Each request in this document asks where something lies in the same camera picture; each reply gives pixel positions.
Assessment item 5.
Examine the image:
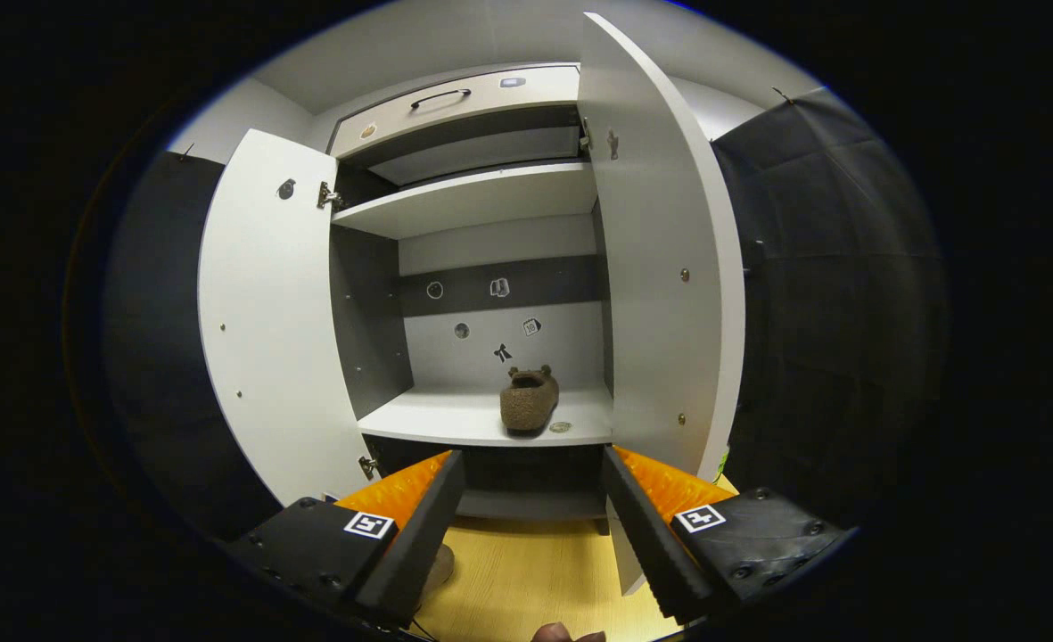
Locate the brown fuzzy shoe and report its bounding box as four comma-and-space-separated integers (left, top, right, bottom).
500, 365, 560, 438
425, 544, 457, 591

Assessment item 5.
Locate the white cabinet drawer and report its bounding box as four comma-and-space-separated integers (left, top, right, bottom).
330, 64, 580, 160

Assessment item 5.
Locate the white shoe cabinet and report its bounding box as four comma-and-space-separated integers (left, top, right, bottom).
198, 11, 746, 597

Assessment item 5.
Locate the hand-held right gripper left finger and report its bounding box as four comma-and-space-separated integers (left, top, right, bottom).
223, 449, 466, 630

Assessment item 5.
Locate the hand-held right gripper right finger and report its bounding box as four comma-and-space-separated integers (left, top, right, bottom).
601, 444, 852, 625

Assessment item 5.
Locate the black backdrop cloth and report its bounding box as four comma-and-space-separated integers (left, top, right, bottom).
103, 147, 279, 540
712, 87, 950, 536

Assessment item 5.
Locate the white cabinet door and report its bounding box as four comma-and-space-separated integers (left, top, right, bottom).
198, 129, 375, 507
577, 11, 746, 597

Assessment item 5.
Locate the white cabinet shelf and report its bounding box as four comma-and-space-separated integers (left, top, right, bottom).
330, 162, 599, 240
357, 385, 614, 447

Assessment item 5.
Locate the black drawer handle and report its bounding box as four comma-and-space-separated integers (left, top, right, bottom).
410, 87, 473, 111

